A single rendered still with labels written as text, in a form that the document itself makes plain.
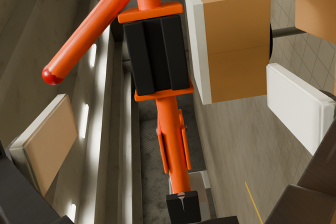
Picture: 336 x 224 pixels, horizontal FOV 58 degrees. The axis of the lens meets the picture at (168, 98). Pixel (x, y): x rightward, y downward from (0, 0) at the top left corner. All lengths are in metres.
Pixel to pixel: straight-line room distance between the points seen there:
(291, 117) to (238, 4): 1.50
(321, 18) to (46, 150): 0.44
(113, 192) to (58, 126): 10.68
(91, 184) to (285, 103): 8.41
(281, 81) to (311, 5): 0.37
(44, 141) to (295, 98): 0.13
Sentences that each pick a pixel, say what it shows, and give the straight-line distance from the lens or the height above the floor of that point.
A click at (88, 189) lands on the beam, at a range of 8.51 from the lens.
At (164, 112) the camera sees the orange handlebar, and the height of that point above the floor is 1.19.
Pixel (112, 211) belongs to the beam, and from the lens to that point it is 10.56.
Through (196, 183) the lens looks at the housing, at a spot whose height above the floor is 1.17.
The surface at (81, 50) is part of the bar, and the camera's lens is 0.33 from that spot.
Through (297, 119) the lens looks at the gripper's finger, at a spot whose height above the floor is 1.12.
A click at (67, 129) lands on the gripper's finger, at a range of 0.20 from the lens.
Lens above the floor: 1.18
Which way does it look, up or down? 1 degrees up
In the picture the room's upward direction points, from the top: 99 degrees counter-clockwise
